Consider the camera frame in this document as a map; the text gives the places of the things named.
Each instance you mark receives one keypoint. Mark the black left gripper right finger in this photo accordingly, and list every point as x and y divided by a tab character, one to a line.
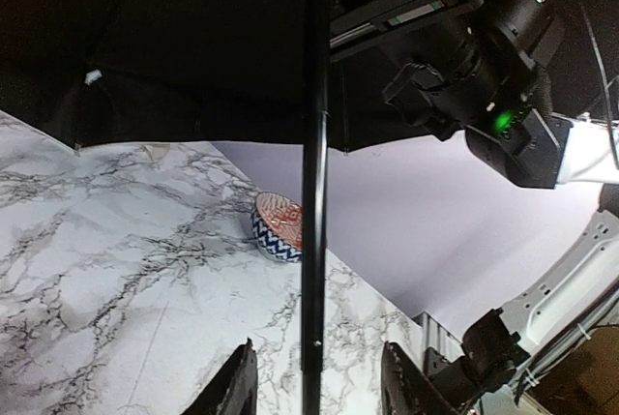
407	390

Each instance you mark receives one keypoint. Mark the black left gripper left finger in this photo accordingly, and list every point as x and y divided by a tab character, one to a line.
233	389

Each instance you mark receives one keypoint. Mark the beige and black umbrella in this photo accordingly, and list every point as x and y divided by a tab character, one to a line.
93	72

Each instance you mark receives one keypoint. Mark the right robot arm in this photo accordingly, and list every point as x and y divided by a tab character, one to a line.
479	67

